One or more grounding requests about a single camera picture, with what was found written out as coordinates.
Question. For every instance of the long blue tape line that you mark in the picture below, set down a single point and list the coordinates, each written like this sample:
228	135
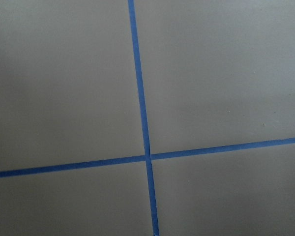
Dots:
144	119

